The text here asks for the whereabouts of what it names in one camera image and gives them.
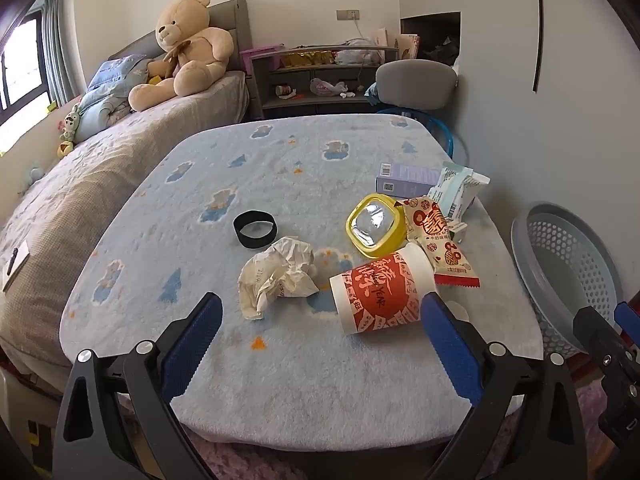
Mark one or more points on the white pink plastic bag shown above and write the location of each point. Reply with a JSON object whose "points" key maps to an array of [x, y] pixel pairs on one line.
{"points": [[325, 87]]}

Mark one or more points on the white plastic wrapper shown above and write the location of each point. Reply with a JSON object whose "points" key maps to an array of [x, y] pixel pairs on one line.
{"points": [[477, 185]]}

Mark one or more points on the blue hoop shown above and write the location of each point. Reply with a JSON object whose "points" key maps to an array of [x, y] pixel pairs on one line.
{"points": [[446, 127]]}

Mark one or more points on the purple cardboard box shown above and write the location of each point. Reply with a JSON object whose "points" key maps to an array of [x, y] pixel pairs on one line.
{"points": [[405, 177]]}

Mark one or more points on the window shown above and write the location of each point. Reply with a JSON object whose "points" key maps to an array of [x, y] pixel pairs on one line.
{"points": [[20, 75]]}

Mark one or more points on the white notebook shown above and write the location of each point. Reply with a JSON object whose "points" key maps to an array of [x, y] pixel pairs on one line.
{"points": [[20, 265]]}

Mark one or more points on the red and white paper cup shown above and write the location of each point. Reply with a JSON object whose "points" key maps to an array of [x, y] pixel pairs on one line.
{"points": [[380, 290]]}

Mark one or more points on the grey chair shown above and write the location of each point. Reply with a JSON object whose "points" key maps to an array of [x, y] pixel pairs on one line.
{"points": [[415, 80]]}

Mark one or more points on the red flat box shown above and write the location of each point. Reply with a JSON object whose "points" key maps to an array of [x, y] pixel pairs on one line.
{"points": [[582, 365]]}

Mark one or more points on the pink paper bags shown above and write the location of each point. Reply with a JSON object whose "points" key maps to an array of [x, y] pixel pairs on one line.
{"points": [[395, 42]]}

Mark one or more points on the blue white mask packet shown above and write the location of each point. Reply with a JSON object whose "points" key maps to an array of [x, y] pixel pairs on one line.
{"points": [[452, 192]]}

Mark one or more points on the light blue quilt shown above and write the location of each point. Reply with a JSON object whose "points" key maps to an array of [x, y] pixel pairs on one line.
{"points": [[107, 90]]}

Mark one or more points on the grey bed with beige cover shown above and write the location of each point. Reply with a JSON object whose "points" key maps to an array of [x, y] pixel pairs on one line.
{"points": [[75, 185]]}

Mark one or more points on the black pen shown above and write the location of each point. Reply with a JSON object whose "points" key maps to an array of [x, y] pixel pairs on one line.
{"points": [[11, 261]]}

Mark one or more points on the yellow plush toy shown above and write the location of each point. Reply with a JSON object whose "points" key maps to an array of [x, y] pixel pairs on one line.
{"points": [[65, 149]]}

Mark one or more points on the black elastic band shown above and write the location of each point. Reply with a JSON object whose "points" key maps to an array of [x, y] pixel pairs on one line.
{"points": [[240, 232]]}

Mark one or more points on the wall socket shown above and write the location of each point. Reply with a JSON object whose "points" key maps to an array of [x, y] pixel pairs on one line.
{"points": [[348, 15]]}

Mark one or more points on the grey plastic basket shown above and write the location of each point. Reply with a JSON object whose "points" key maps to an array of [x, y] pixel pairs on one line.
{"points": [[565, 270]]}

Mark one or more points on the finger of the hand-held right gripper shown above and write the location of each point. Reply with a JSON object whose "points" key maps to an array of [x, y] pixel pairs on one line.
{"points": [[597, 340], [627, 319]]}

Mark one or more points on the teal cloth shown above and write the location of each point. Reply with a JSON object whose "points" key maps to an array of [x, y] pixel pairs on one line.
{"points": [[373, 91]]}

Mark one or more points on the dark clothes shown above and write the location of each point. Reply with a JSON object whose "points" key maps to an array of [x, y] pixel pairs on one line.
{"points": [[440, 50]]}

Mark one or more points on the big beige teddy bear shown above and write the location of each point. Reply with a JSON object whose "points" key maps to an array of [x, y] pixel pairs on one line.
{"points": [[195, 45]]}

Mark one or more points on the white paper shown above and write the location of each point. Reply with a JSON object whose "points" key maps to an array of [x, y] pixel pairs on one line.
{"points": [[280, 270]]}

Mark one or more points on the grey curtain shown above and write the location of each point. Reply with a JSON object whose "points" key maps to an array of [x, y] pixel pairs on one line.
{"points": [[60, 50]]}

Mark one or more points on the grey shelf unit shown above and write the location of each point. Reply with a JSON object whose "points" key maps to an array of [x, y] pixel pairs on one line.
{"points": [[300, 72]]}

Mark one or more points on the yellow plastic lid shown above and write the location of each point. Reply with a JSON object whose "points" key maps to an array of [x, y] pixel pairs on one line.
{"points": [[385, 247]]}

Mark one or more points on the green plush toy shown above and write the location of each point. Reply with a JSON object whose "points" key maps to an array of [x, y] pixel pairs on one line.
{"points": [[70, 122]]}

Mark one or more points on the light blue printed blanket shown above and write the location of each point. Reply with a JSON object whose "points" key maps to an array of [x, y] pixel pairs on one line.
{"points": [[280, 170]]}

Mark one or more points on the small blue plush toy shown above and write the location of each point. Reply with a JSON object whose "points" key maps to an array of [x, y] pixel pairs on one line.
{"points": [[32, 175]]}

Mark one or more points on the gold foil packets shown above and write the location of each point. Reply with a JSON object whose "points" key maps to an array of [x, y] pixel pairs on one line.
{"points": [[307, 58]]}

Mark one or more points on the small paper cup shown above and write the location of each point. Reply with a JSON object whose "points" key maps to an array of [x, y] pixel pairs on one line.
{"points": [[284, 91]]}

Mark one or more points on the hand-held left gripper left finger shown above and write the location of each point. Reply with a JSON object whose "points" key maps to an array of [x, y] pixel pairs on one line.
{"points": [[192, 345]]}

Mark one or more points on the pink plastic box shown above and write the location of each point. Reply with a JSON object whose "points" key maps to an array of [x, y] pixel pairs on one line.
{"points": [[260, 57]]}

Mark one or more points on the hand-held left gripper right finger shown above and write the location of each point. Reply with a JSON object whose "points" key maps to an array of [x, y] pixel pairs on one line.
{"points": [[450, 350]]}

